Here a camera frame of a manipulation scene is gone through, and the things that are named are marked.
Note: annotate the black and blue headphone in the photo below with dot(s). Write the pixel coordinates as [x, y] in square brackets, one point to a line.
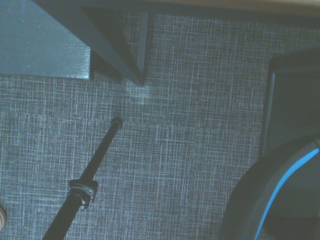
[252, 200]

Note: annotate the black tripod leg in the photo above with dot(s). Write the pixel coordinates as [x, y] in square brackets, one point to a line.
[100, 155]

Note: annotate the black box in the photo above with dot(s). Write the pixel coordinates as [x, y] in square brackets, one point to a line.
[292, 105]

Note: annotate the tan round object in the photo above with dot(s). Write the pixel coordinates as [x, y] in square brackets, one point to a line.
[2, 218]

